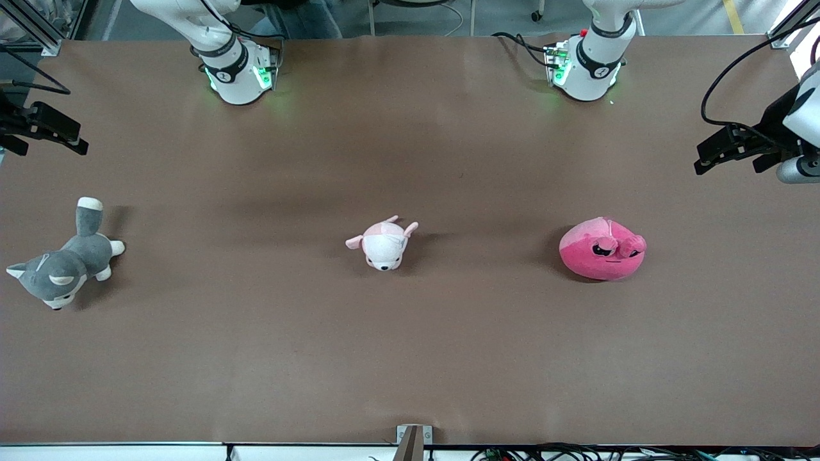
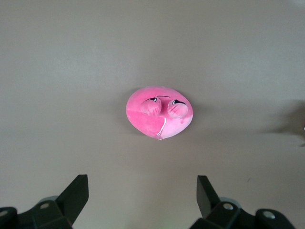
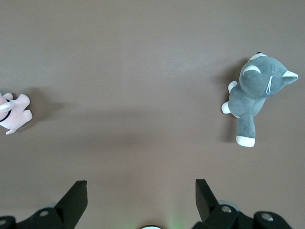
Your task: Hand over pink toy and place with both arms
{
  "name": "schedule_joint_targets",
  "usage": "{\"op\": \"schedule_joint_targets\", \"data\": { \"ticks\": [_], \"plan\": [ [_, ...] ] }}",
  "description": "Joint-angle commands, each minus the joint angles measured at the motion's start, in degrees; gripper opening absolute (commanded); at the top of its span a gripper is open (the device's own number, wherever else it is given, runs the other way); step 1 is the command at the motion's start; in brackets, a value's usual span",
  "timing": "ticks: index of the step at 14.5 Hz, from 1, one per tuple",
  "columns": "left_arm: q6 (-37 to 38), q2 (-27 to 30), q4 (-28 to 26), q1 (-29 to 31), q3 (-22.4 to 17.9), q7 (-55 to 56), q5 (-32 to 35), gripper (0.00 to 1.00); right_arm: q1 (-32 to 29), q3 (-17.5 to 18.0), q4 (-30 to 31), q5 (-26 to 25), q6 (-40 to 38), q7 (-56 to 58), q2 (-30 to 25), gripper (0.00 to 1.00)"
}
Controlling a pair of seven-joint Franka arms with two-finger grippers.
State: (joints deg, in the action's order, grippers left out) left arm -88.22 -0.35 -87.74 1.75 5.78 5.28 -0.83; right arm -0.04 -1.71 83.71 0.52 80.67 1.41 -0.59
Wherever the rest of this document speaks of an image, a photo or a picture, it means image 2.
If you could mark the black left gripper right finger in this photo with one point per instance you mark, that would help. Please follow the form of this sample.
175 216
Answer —
212 210

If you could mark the round pink plush toy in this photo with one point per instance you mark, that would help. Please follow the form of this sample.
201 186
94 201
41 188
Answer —
147 121

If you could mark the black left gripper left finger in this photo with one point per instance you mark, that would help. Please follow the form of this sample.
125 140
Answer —
69 202

